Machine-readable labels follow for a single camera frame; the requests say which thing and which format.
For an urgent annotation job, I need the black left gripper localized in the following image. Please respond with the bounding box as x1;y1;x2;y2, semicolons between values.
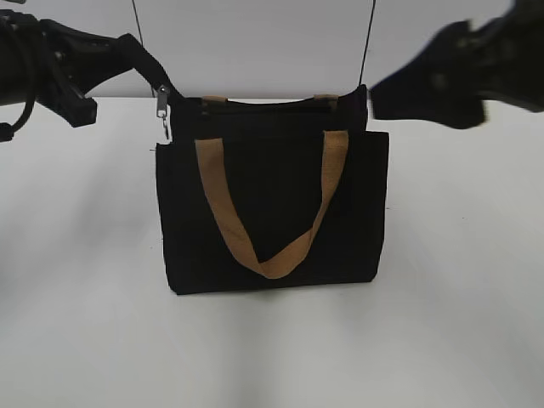
1;10;175;128

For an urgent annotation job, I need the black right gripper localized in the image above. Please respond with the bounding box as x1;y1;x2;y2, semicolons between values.
369;1;543;130

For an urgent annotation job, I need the silver zipper pull clasp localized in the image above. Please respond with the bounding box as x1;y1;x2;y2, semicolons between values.
156;84;173;142

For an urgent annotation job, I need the black canvas tote bag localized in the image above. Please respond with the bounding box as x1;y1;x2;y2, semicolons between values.
156;86;389;295

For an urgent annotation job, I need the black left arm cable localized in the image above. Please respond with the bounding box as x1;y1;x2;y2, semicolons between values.
0;25;37;141

